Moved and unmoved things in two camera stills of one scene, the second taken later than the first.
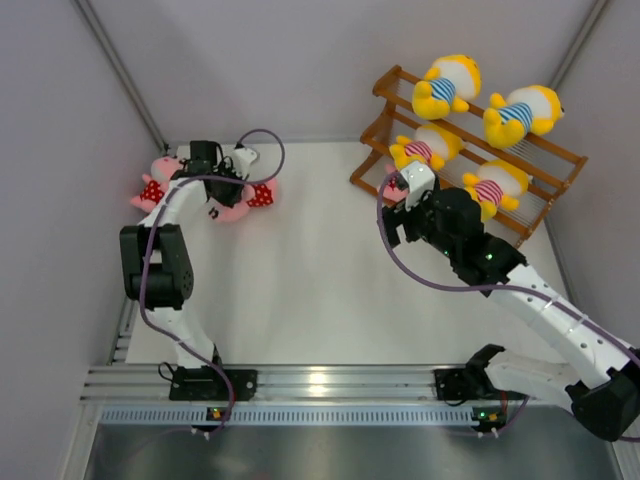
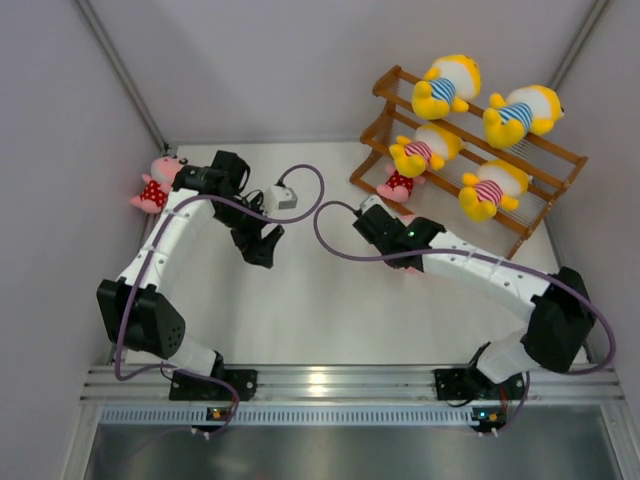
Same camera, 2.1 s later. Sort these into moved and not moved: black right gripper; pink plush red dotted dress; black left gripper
Moved: black right gripper; black left gripper
Not moved: pink plush red dotted dress
